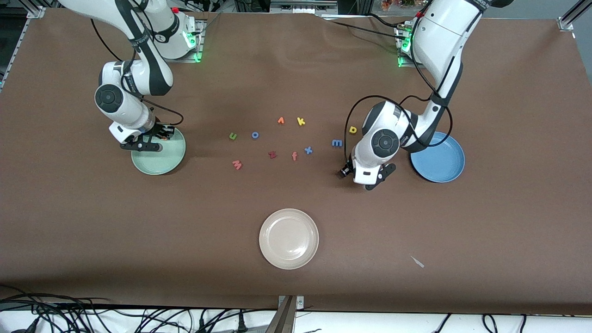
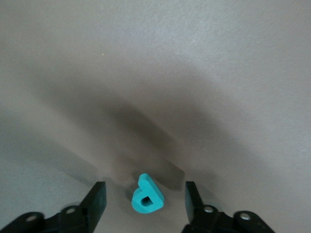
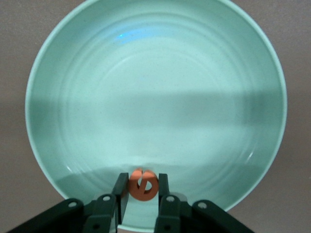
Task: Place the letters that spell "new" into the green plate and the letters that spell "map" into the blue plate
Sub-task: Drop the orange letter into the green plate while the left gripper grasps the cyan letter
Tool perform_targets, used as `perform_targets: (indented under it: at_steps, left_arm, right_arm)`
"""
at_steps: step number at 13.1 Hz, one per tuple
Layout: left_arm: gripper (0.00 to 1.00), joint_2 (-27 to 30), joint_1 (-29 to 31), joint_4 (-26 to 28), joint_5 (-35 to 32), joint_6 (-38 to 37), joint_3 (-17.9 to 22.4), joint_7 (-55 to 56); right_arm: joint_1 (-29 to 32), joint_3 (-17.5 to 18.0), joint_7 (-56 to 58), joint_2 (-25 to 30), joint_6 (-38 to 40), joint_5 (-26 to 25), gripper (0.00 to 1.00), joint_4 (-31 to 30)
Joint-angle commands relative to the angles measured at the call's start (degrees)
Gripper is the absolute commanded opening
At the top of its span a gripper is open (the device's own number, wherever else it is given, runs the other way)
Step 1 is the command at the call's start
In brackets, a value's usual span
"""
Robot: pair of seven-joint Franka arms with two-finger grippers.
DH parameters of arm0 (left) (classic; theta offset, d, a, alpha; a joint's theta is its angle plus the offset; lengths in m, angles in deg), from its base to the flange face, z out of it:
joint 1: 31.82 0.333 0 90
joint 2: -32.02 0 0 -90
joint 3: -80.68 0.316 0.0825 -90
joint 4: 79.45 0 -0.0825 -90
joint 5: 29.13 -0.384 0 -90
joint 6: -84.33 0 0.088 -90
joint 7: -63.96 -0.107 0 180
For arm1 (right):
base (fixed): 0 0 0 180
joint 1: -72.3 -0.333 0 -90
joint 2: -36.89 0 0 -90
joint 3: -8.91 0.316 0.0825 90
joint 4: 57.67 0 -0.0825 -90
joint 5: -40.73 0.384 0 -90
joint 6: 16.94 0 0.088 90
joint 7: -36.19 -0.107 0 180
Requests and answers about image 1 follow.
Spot green plate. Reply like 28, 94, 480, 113
131, 127, 186, 176

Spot blue plate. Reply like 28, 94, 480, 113
410, 131, 465, 184

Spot beige plate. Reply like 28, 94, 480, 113
259, 208, 320, 270

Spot brown table cover sheet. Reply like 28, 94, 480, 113
0, 8, 592, 316

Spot grey metal box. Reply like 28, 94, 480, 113
270, 0, 339, 14

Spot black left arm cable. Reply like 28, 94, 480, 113
344, 14, 454, 163

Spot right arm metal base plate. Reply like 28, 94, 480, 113
154, 18, 204, 63

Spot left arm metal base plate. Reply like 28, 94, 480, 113
397, 23, 417, 69

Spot black cable on table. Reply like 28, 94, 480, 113
319, 13, 407, 40

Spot aluminium frame rail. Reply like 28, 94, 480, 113
0, 0, 47, 93
557, 0, 592, 33

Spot metal camera post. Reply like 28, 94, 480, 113
265, 296, 296, 333

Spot tangled black cables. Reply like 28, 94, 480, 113
0, 284, 278, 333

